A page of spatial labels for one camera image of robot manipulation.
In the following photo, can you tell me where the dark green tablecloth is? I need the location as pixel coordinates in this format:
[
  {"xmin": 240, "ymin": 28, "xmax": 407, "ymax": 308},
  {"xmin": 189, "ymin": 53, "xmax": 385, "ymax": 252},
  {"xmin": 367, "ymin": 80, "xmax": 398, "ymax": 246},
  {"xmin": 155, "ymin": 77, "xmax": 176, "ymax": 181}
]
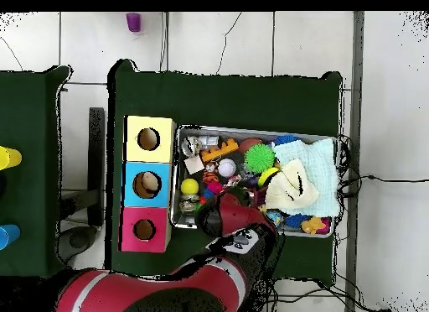
[
  {"xmin": 0, "ymin": 65, "xmax": 77, "ymax": 281},
  {"xmin": 106, "ymin": 58, "xmax": 344, "ymax": 288}
]

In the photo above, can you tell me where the cream knitted cloth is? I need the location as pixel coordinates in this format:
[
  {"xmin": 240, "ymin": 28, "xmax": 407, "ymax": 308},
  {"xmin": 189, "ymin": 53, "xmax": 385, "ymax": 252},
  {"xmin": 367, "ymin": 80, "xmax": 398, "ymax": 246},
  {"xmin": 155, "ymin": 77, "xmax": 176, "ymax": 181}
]
[{"xmin": 264, "ymin": 158, "xmax": 320, "ymax": 211}]

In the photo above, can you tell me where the light blue knitted cloth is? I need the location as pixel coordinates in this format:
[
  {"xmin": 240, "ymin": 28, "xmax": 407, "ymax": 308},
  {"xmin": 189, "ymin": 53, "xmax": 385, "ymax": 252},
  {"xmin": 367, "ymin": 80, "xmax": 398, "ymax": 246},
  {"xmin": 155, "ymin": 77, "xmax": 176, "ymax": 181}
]
[{"xmin": 272, "ymin": 138, "xmax": 340, "ymax": 218}]

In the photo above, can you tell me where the yellow ball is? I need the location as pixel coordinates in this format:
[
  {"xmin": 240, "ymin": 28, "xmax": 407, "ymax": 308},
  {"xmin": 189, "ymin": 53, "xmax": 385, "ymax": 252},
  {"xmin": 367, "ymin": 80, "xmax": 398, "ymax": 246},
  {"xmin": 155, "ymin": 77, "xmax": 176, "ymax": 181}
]
[{"xmin": 179, "ymin": 178, "xmax": 200, "ymax": 195}]

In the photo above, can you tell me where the yellow cup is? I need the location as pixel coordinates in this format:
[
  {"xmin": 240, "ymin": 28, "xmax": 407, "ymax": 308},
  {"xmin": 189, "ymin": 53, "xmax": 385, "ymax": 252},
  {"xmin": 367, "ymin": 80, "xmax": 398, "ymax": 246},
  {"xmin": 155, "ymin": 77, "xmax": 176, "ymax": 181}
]
[{"xmin": 0, "ymin": 145, "xmax": 23, "ymax": 171}]

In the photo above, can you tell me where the wooden cube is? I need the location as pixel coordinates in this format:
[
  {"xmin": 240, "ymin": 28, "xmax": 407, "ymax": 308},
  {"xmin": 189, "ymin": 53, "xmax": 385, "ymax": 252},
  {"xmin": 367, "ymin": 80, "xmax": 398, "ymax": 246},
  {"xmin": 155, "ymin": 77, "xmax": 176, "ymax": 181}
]
[{"xmin": 183, "ymin": 156, "xmax": 205, "ymax": 175}]

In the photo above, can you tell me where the white baseball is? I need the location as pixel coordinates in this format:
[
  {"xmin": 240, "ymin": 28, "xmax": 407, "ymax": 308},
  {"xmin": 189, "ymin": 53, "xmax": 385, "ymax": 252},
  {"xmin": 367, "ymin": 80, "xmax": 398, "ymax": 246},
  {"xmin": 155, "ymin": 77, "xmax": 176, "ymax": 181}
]
[{"xmin": 217, "ymin": 158, "xmax": 237, "ymax": 178}]

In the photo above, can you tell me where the dark grey oval pad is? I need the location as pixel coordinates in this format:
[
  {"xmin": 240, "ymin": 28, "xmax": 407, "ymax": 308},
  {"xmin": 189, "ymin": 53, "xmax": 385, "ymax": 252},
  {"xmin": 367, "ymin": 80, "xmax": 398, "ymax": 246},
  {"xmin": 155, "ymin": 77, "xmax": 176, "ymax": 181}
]
[{"xmin": 57, "ymin": 225, "xmax": 99, "ymax": 263}]

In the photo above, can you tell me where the green spiky ball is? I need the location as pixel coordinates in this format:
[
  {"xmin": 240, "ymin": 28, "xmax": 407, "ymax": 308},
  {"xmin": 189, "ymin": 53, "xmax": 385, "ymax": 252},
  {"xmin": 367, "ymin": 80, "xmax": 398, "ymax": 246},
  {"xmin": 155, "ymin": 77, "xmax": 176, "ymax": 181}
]
[{"xmin": 243, "ymin": 143, "xmax": 276, "ymax": 174}]

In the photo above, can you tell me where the black upright stand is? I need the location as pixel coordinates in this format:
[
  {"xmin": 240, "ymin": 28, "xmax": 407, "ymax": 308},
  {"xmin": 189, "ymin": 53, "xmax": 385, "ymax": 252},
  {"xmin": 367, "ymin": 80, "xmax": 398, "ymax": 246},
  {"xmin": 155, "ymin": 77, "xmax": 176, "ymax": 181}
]
[{"xmin": 59, "ymin": 107, "xmax": 106, "ymax": 227}]

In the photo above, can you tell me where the purple cup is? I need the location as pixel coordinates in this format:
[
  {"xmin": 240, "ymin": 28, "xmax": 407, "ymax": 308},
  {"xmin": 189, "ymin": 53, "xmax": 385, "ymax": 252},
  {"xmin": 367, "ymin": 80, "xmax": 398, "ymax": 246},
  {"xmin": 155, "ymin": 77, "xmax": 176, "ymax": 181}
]
[{"xmin": 126, "ymin": 12, "xmax": 142, "ymax": 34}]

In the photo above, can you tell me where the blue cup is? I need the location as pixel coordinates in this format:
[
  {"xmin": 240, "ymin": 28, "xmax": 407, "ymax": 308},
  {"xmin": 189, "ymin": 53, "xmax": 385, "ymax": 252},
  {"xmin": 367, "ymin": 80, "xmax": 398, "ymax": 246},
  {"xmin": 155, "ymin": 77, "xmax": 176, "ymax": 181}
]
[{"xmin": 0, "ymin": 223, "xmax": 22, "ymax": 251}]

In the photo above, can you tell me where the orange plastic block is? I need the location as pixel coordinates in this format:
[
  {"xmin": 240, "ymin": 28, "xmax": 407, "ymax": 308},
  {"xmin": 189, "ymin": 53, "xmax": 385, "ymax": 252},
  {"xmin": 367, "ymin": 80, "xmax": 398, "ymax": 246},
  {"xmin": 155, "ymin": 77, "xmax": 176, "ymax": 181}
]
[{"xmin": 199, "ymin": 138, "xmax": 240, "ymax": 163}]

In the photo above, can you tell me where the black cable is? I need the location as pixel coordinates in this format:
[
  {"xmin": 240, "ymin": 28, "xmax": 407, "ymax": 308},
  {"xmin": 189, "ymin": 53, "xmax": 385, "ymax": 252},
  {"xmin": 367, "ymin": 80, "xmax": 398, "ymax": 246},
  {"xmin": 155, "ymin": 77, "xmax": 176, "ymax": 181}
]
[{"xmin": 336, "ymin": 133, "xmax": 429, "ymax": 199}]

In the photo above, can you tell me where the shallow mesh bin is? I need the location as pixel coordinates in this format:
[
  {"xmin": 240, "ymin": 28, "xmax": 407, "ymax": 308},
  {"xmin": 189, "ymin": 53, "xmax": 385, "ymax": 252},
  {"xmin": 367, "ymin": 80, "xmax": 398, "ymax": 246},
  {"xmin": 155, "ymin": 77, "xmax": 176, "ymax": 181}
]
[{"xmin": 169, "ymin": 125, "xmax": 339, "ymax": 239}]

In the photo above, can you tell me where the wooden box with three holes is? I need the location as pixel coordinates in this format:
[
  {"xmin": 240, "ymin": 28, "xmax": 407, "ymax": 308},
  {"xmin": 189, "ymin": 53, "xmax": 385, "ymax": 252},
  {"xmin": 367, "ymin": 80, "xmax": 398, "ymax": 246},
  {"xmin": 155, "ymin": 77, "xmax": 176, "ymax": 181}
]
[{"xmin": 118, "ymin": 115, "xmax": 177, "ymax": 253}]

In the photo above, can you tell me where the crushed silver can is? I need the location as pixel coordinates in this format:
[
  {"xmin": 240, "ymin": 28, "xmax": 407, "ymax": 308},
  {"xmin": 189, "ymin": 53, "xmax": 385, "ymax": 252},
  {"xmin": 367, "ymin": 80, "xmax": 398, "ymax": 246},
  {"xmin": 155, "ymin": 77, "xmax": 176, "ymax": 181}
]
[{"xmin": 180, "ymin": 135, "xmax": 203, "ymax": 158}]

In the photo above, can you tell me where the brown toy football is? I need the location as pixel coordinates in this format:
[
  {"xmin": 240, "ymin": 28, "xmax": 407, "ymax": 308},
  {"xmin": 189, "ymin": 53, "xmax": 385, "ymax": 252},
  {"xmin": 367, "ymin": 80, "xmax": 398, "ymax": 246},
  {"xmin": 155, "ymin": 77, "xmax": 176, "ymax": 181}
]
[{"xmin": 238, "ymin": 138, "xmax": 264, "ymax": 153}]

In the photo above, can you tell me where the tiger striped toy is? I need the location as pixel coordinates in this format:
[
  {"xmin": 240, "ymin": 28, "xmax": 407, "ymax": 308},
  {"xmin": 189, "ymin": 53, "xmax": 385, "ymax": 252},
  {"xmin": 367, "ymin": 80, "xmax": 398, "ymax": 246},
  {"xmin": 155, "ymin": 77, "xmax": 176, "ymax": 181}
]
[{"xmin": 202, "ymin": 163, "xmax": 220, "ymax": 184}]

